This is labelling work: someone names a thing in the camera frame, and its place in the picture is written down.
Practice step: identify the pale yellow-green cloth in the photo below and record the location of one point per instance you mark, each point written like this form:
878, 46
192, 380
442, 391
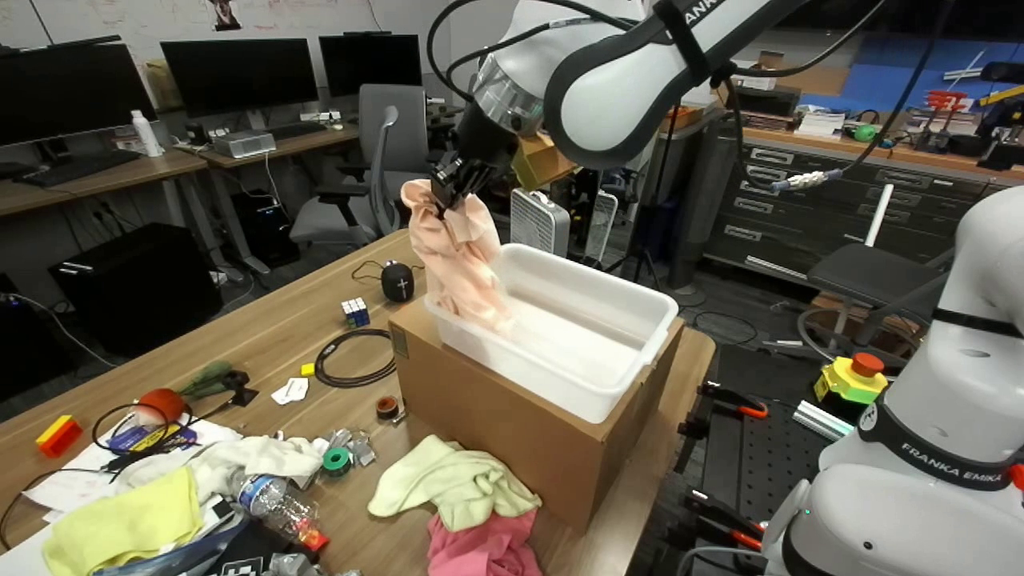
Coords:
464, 489

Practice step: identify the plastic bottle red cap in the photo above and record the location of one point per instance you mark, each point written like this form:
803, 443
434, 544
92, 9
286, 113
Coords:
280, 508

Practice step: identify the green tape roll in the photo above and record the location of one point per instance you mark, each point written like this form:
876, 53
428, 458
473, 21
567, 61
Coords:
336, 462

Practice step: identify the pink cloth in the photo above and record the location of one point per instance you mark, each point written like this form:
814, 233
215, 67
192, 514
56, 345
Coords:
493, 547

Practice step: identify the white crumpled cloth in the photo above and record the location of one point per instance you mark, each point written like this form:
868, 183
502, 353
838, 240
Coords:
291, 458

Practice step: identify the red yellow block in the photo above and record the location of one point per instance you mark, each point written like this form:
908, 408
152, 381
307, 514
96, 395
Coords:
58, 438

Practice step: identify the left black monitor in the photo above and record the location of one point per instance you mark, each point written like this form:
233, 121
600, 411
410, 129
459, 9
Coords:
66, 92

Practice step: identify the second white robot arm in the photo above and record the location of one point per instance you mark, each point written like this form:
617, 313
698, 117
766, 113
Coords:
932, 482

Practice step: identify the yellow towel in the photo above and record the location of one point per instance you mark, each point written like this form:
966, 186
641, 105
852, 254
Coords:
126, 525

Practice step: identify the red cup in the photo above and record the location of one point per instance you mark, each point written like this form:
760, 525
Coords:
167, 406

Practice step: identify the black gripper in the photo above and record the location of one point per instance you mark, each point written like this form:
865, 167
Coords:
481, 162

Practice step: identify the emergency stop button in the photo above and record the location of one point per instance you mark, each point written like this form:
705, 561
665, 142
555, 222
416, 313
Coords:
852, 380

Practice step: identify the black monitor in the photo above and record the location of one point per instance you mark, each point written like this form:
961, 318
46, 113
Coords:
66, 92
362, 59
241, 75

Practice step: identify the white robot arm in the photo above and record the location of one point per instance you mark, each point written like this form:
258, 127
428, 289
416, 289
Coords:
589, 75

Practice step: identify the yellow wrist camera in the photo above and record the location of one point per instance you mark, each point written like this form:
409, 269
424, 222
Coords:
538, 166

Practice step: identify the grey office chair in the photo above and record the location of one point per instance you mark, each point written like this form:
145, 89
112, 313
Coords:
395, 149

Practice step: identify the right black monitor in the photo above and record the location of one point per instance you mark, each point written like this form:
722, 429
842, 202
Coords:
362, 59

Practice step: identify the rubiks cube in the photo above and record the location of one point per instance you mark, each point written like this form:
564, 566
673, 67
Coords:
355, 313

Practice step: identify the brown cardboard box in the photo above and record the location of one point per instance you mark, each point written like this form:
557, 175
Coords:
567, 462

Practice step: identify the middle black monitor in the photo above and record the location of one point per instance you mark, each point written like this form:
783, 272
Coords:
241, 75

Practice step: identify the white plastic bin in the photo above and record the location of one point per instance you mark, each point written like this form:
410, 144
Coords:
572, 334

